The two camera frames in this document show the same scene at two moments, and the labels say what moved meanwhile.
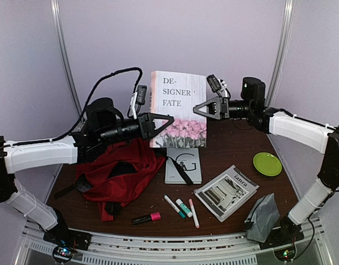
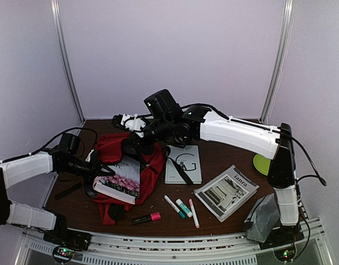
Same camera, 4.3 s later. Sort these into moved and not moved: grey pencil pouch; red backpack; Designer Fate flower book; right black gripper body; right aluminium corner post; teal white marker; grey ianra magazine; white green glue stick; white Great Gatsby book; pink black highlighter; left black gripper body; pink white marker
Moved: Designer Fate flower book; red backpack; left black gripper body; right black gripper body
Not moved: white green glue stick; pink white marker; teal white marker; right aluminium corner post; grey ianra magazine; white Great Gatsby book; grey pencil pouch; pink black highlighter
